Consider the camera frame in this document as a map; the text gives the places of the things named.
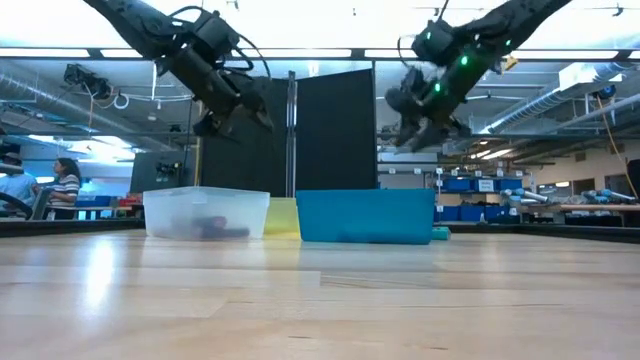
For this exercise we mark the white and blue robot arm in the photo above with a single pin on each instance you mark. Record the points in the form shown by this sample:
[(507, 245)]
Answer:
[(525, 195), (607, 195)]

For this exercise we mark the blue plastic bin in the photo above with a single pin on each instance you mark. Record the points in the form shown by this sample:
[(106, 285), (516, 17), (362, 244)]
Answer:
[(365, 217)]

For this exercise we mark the teal block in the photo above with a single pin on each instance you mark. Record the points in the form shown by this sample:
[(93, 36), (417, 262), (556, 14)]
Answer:
[(442, 234)]

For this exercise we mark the black table frame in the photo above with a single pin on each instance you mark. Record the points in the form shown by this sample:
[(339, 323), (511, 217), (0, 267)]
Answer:
[(75, 227)]

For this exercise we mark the clear plastic bin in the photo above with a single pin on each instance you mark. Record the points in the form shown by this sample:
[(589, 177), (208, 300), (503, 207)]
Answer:
[(165, 205)]

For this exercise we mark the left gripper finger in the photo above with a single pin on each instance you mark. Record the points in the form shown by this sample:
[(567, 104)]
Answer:
[(259, 110)]

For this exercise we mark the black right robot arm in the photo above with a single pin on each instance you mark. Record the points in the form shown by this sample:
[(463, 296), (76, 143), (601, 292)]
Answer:
[(520, 17)]

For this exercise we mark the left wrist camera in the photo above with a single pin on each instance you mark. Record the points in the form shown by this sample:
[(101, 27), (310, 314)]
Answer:
[(215, 30)]

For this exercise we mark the shelf with blue bins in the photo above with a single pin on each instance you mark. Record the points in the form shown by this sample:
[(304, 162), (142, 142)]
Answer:
[(457, 186)]

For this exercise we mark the ceiling light strip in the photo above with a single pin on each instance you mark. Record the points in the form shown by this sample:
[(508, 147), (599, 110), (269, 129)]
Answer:
[(390, 53), (565, 54), (125, 53), (310, 53), (45, 53)]

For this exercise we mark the silver air duct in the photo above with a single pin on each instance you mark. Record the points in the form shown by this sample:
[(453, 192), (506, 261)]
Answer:
[(540, 103)]

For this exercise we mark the blue round fan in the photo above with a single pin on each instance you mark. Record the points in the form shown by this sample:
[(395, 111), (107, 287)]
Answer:
[(606, 92)]

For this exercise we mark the red storage bin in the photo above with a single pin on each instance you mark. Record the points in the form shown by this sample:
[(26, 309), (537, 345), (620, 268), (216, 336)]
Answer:
[(131, 201)]

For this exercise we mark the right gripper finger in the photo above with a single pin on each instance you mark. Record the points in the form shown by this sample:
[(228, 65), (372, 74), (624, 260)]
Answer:
[(414, 134)]

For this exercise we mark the yellow vertical pole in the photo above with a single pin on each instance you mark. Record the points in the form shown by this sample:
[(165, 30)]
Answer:
[(197, 160)]

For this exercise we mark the yellow plastic bin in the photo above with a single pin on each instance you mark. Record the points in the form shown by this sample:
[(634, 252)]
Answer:
[(282, 220)]

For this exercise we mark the black folding partition screen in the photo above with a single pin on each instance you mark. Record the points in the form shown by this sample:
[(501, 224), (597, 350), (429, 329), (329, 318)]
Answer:
[(330, 150)]

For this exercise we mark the yellow hanging tag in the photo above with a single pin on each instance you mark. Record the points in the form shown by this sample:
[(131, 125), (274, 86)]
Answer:
[(511, 64)]

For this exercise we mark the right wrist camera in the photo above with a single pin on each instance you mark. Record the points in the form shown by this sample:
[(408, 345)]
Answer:
[(434, 45)]

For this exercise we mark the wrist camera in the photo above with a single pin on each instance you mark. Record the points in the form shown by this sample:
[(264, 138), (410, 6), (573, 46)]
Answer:
[(215, 30), (434, 45)]

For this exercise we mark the white duct box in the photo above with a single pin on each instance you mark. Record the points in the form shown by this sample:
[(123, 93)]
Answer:
[(582, 75)]

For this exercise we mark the person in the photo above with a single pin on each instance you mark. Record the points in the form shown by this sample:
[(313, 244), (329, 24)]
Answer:
[(17, 185), (67, 187)]

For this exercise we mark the wooden workbench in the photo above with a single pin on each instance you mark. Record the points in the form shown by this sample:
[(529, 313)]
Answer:
[(590, 207)]

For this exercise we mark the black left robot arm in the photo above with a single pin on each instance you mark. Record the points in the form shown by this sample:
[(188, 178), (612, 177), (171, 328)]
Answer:
[(135, 22)]

